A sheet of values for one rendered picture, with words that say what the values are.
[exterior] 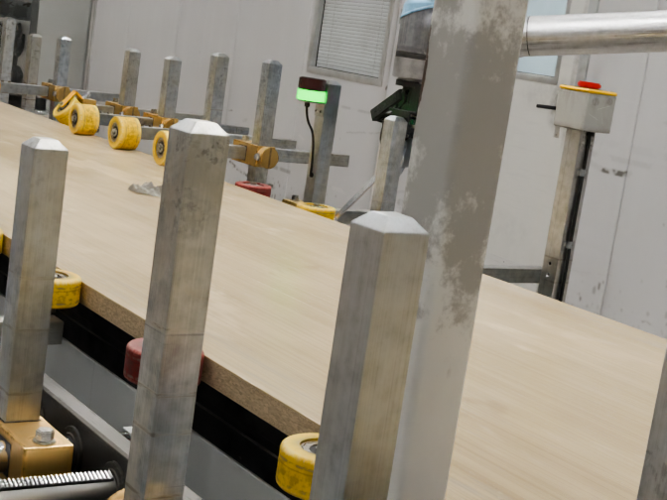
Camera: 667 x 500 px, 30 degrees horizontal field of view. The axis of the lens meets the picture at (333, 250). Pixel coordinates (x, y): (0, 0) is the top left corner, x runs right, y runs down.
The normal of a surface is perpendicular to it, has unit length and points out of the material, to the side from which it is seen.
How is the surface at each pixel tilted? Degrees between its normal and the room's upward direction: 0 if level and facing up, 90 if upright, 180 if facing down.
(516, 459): 0
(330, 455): 90
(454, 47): 90
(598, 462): 0
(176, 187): 90
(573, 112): 90
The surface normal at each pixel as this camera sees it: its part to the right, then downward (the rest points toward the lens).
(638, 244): -0.85, -0.04
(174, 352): 0.56, 0.21
